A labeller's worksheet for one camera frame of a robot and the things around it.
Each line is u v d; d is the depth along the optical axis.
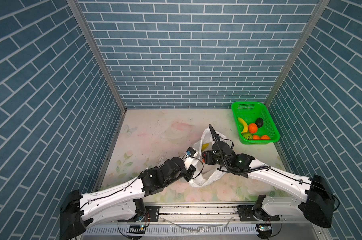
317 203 0.39
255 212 0.66
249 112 1.19
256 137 0.98
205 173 0.82
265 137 0.99
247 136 0.96
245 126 1.07
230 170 0.57
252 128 1.03
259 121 1.07
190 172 0.61
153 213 0.74
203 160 0.77
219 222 0.72
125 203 0.61
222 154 0.58
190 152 0.60
